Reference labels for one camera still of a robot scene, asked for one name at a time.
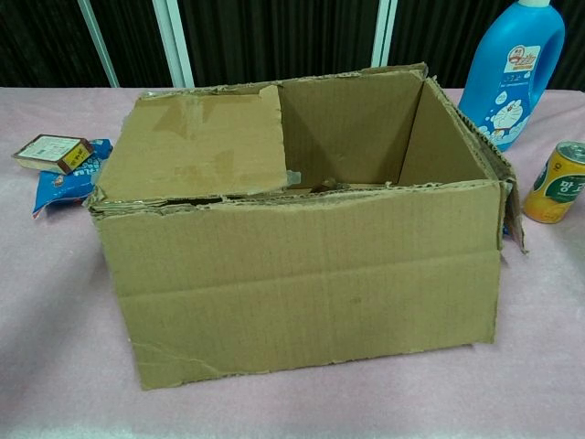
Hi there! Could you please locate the blue pump detergent bottle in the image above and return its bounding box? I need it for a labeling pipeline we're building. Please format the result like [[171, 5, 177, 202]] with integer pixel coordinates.
[[456, 0, 567, 154]]

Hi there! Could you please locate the wide white frame post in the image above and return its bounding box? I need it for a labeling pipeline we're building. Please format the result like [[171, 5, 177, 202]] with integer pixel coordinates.
[[152, 0, 196, 89]]

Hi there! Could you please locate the black pleated curtain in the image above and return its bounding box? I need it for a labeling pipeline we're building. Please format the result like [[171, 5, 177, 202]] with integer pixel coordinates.
[[0, 0, 585, 91]]

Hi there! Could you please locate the light blue snack bag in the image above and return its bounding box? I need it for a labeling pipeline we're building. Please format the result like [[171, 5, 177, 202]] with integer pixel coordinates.
[[31, 138, 114, 220]]

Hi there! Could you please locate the thin white frame post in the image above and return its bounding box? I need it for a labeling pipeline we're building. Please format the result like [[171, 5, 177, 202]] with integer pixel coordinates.
[[76, 0, 121, 89]]

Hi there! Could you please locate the brown cardboard shipping box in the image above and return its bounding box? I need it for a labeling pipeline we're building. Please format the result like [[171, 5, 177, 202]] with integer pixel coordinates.
[[86, 62, 530, 392]]

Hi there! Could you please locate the yellow mango juice can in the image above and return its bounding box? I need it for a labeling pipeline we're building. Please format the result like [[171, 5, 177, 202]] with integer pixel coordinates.
[[523, 140, 585, 225]]

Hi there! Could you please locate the small brown white carton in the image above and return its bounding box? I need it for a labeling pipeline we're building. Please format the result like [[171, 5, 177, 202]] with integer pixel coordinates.
[[12, 133, 95, 176]]

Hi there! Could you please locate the pink tablecloth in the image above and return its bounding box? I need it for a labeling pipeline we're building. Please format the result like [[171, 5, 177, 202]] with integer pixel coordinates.
[[0, 85, 585, 439]]

